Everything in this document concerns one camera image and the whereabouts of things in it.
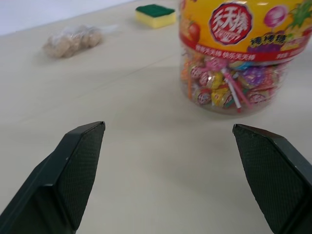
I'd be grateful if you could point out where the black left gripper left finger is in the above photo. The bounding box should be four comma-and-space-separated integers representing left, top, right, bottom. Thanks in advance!
0, 121, 106, 234

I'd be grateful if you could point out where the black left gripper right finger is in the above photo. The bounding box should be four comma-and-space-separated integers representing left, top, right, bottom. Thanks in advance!
232, 123, 312, 234

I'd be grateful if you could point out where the clear plastic lollipop jar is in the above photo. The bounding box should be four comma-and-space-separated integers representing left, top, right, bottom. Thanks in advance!
178, 0, 312, 119

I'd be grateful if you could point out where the clear bag of brown snacks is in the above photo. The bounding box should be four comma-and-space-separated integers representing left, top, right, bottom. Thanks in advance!
42, 25, 104, 59

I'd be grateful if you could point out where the yellow green sponge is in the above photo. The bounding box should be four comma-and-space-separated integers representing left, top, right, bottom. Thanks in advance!
135, 4, 176, 29

